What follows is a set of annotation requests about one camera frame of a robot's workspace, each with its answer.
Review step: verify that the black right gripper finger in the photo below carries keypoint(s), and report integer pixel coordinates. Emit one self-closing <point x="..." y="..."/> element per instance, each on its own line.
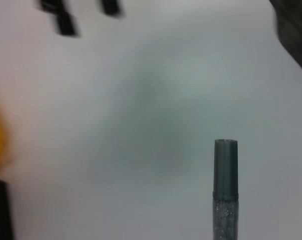
<point x="110" y="6"/>
<point x="65" y="23"/>

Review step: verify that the grey glitter pen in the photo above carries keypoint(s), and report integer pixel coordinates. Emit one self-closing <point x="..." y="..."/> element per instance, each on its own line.
<point x="226" y="180"/>

